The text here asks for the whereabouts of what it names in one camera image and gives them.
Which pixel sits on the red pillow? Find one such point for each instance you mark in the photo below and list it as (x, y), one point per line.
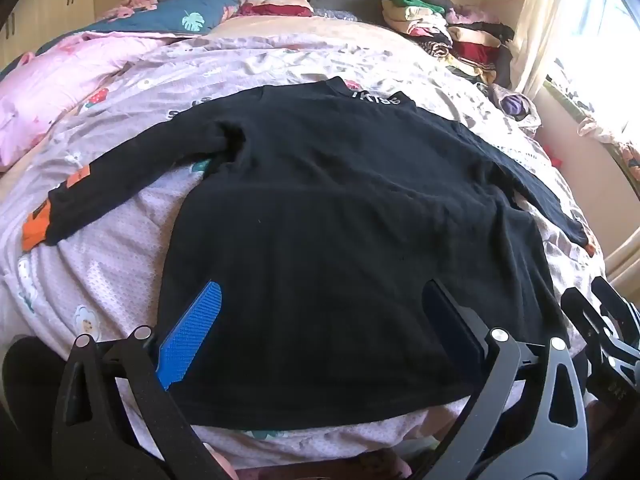
(272, 10)

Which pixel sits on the pink quilt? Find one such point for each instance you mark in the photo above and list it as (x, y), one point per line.
(45, 85)

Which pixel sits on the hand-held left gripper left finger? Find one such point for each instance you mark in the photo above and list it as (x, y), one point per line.
(195, 325)

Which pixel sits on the lilac strawberry print blanket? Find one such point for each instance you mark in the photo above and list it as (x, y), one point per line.
(100, 285)

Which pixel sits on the small red item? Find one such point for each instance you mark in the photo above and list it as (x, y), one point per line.
(552, 155)

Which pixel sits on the cream wardrobe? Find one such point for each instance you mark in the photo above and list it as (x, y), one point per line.
(45, 5)

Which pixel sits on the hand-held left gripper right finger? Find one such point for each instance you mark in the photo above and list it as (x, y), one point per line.
(452, 330)

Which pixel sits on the purple cloth bundle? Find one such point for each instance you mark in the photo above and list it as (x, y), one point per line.
(515, 105)

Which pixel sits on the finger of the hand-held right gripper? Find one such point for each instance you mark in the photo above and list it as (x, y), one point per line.
(580, 320)
(617, 310)

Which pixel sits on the window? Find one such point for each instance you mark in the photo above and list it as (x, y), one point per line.
(615, 25)

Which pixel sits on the beige bed sheet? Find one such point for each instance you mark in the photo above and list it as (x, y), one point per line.
(300, 27)

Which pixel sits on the pile of folded clothes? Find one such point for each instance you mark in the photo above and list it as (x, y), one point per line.
(450, 35)

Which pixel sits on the cream curtain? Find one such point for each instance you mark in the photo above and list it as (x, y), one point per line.
(550, 20)

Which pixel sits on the black long-sleeve sweater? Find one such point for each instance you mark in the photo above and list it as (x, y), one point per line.
(325, 185)

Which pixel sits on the clothes heap on windowsill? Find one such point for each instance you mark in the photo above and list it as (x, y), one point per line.
(600, 120)

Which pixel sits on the blue leaf print quilt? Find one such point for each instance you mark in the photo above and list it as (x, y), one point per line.
(165, 15)

